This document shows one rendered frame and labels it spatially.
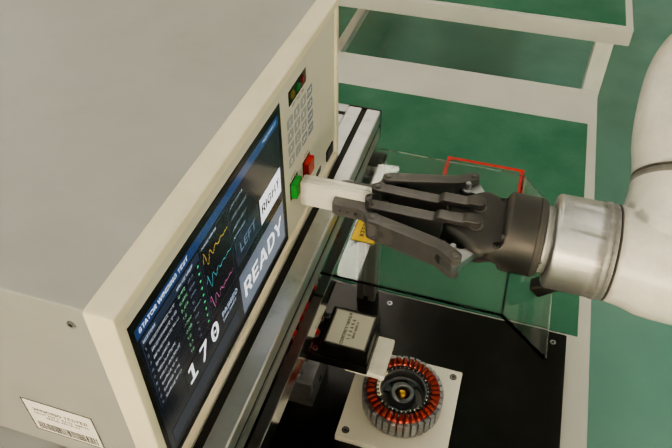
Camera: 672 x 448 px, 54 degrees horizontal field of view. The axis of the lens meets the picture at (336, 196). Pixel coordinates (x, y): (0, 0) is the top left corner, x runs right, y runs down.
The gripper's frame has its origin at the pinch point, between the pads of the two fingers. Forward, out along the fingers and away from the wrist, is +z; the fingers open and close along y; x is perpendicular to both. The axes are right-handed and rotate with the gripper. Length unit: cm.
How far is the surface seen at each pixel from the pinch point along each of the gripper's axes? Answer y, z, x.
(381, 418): -1.3, -6.7, -36.6
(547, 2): 147, -20, -43
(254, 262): -10.6, 4.4, -0.2
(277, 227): -5.0, 4.4, -1.0
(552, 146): 76, -25, -43
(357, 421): -0.9, -3.4, -39.9
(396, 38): 250, 46, -118
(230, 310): -16.0, 4.4, -0.6
